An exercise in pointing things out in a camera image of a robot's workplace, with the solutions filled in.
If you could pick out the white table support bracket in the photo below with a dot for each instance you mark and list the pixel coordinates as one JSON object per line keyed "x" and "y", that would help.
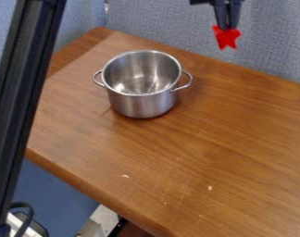
{"x": 100, "y": 223}

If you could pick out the red star-profile plastic bar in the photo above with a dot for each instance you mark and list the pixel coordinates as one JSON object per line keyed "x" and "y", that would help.
{"x": 226, "y": 37}

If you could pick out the stainless steel pot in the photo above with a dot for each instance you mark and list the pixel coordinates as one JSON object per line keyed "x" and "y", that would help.
{"x": 142, "y": 80}

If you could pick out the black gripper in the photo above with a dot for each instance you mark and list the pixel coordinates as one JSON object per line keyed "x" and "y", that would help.
{"x": 219, "y": 11}

